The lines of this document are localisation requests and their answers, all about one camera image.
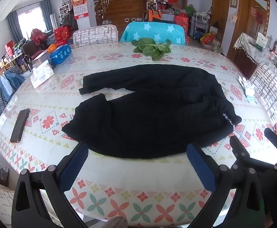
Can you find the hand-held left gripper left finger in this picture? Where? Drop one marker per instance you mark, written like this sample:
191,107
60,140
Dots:
74,163

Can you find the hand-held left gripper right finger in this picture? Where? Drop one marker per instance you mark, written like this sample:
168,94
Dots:
200,166

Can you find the black pants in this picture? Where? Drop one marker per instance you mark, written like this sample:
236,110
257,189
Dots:
152,114

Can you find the person's left hand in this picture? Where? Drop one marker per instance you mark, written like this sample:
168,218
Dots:
116,222

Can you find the white gloves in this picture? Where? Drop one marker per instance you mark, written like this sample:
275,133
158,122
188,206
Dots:
247,87

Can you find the patterned floral tablecloth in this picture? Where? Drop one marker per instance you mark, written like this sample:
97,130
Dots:
129,194

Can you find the black smartphone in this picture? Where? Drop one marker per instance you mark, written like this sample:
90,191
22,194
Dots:
20,125

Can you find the side table with lace cloth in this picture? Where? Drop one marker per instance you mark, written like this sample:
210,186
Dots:
250,47

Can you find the white tissue pack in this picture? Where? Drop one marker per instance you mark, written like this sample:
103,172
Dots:
42,76

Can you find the blue denim jacket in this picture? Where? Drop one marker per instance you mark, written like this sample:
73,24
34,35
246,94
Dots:
11,82

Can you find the blue carton box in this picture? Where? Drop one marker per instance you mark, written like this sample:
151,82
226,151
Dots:
60,53

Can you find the orange fruit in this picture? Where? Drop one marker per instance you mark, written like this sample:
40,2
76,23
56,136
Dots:
52,48

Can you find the wooden door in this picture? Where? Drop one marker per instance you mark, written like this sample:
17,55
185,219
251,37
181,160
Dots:
253,14
220,7

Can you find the green leafy vegetable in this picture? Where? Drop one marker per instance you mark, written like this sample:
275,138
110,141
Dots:
150,46

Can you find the white trolley rack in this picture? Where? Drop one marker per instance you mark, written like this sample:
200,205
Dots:
201,25

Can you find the red gift box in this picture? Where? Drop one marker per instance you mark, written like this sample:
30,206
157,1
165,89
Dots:
62,32

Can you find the teal star blanket chair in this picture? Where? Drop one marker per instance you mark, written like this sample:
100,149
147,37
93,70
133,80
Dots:
152,29

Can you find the pile of red gift boxes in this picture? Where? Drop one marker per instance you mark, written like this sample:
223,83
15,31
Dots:
176,16

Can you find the blue grey curtain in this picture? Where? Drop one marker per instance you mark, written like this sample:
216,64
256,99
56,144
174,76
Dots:
46,14
13,26

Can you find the wooden staircase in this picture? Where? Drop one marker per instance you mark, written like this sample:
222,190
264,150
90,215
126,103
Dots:
126,4

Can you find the red wall calendar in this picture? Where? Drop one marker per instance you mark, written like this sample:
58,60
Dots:
79,4

